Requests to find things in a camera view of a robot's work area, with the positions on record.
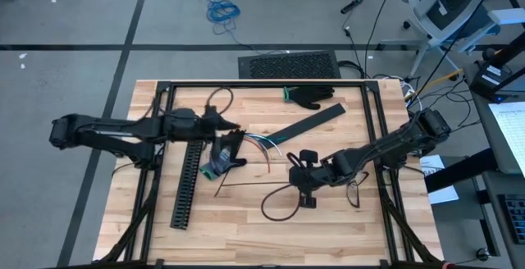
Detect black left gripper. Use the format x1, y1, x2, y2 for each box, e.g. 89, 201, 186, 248
162, 105, 242, 144

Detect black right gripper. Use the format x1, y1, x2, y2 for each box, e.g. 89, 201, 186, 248
288, 148, 341, 209

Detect grey black glove green cuff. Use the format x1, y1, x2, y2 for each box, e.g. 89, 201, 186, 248
199, 129, 249, 181

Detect clear safety glasses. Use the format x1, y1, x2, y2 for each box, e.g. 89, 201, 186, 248
345, 171, 370, 210

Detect all black glove green cuff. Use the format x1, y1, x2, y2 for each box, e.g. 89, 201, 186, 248
282, 84, 336, 111

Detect black keyboard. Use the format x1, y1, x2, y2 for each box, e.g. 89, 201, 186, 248
237, 50, 342, 80
496, 194, 525, 245

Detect white paper sheet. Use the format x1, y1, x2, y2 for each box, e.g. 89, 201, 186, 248
420, 153, 460, 206

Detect black desk beam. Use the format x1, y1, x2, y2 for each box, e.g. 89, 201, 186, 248
424, 148, 500, 194

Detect yellow tube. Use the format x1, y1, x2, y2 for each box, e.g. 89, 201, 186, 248
404, 67, 465, 100

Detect black power strip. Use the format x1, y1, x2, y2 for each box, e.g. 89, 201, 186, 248
340, 0, 365, 15

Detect black labelled device box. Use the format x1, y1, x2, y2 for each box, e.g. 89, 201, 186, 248
469, 61, 514, 101

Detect laptop with white screen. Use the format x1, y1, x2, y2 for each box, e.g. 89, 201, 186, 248
486, 101, 525, 179

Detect grey mesh office chair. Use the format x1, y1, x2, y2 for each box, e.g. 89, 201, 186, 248
379, 0, 525, 80

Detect black stand pole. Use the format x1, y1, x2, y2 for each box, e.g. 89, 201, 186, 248
482, 30, 525, 70

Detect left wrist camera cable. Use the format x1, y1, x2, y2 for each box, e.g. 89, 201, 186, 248
203, 87, 235, 116

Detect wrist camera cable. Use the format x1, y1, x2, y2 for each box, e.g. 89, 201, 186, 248
203, 87, 235, 116
261, 182, 307, 222

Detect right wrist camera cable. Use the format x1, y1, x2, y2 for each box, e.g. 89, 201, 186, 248
261, 182, 307, 222

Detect black flat duct cover strip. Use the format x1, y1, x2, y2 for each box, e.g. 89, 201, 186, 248
266, 103, 347, 144

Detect black slotted cable duct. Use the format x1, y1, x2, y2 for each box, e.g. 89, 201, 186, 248
169, 139, 205, 231

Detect blue coiled floor cable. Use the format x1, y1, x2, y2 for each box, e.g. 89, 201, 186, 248
191, 0, 258, 52

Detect thin black hanging cable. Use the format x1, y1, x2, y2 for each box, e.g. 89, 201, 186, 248
363, 0, 398, 77

